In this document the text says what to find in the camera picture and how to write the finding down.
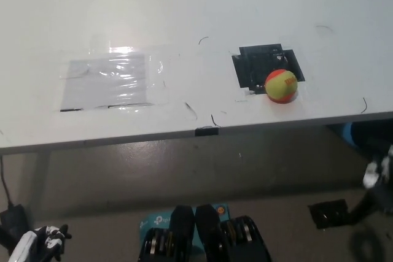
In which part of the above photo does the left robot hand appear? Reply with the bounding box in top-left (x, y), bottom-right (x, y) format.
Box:
top-left (9, 224), bottom-right (73, 262)

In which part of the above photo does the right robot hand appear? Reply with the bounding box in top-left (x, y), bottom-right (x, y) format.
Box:
top-left (362, 146), bottom-right (393, 212)

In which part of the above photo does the orange and yellow tennis ball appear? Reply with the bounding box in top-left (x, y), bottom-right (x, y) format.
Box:
top-left (265, 69), bottom-right (299, 103)

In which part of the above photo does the black power adapter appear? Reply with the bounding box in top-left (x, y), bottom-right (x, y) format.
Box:
top-left (0, 204), bottom-right (29, 239)

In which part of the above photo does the black table leg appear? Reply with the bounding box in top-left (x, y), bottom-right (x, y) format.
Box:
top-left (349, 188), bottom-right (384, 223)

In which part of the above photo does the blue object under table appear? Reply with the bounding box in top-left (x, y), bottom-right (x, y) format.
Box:
top-left (339, 123), bottom-right (359, 148)

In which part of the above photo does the black tape patch on floor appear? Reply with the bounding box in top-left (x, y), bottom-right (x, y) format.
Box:
top-left (308, 199), bottom-right (351, 229)

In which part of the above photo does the teal tp-link box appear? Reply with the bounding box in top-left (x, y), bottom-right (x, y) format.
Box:
top-left (139, 202), bottom-right (231, 249)

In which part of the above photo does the black tape patch on table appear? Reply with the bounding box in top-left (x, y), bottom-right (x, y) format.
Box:
top-left (232, 42), bottom-right (306, 96)

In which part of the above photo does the small black tape strip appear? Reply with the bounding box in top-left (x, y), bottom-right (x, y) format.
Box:
top-left (194, 127), bottom-right (220, 137)

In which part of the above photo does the clear plastic film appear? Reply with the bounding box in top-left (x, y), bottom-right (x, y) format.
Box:
top-left (56, 40), bottom-right (173, 113)

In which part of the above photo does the black power cable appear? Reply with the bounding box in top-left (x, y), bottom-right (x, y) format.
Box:
top-left (0, 155), bottom-right (15, 208)

